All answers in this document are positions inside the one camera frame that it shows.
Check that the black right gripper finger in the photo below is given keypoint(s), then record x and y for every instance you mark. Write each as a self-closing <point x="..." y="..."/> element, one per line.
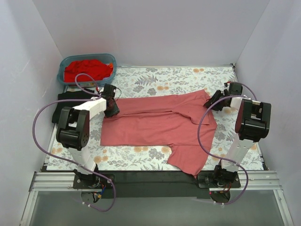
<point x="211" y="103"/>
<point x="216" y="96"/>

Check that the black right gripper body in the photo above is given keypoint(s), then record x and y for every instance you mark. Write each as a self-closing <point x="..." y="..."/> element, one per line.
<point x="217" y="100"/>

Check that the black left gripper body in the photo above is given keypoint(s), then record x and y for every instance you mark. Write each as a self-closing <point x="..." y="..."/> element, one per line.
<point x="113" y="110"/>

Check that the pink t shirt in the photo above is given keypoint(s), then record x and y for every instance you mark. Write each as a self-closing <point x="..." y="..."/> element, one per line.
<point x="177" y="121"/>

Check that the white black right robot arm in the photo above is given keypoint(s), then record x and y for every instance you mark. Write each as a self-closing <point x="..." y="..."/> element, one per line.
<point x="252" y="125"/>

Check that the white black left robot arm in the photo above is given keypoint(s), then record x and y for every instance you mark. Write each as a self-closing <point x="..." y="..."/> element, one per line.
<point x="74" y="130"/>

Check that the red t shirt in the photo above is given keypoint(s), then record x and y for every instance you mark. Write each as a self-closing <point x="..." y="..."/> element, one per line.
<point x="95" y="68"/>

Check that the teal plastic laundry basket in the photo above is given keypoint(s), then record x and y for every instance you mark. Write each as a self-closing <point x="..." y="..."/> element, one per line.
<point x="83" y="79"/>

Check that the folded black t shirt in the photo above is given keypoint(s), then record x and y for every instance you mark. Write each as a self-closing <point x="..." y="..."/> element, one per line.
<point x="74" y="95"/>

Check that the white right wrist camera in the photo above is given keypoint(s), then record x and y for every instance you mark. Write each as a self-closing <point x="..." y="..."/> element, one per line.
<point x="227" y="91"/>

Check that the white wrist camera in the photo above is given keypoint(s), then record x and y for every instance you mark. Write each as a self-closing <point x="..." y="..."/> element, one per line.
<point x="227" y="91"/>
<point x="99" y="90"/>

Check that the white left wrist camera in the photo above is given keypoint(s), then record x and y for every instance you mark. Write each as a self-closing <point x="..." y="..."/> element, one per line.
<point x="99" y="90"/>

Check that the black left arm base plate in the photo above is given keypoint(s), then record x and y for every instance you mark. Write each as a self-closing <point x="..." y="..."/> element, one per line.
<point x="92" y="181"/>

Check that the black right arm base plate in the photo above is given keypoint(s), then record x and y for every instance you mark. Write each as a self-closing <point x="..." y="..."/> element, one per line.
<point x="209" y="179"/>

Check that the aluminium frame rail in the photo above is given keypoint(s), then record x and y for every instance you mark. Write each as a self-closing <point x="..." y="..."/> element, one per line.
<point x="45" y="181"/>

